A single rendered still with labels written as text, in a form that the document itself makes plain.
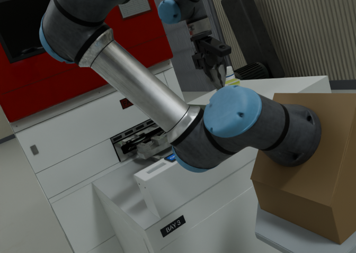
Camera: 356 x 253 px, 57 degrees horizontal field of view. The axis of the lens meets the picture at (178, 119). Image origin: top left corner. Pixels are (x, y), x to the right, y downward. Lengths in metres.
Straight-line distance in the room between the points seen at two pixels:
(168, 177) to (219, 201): 0.23
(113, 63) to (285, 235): 0.57
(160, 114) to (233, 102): 0.18
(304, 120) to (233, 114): 0.18
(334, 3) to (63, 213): 3.60
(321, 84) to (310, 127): 0.72
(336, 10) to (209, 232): 3.47
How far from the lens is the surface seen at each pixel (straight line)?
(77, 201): 1.65
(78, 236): 1.70
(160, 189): 1.06
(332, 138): 0.79
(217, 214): 1.20
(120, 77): 0.76
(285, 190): 0.83
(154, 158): 1.51
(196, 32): 1.14
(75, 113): 1.57
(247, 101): 0.68
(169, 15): 1.04
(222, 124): 0.68
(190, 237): 1.16
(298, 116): 0.79
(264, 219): 0.93
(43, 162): 1.57
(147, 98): 0.76
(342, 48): 4.37
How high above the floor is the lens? 1.35
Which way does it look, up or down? 15 degrees down
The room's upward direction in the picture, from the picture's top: 20 degrees counter-clockwise
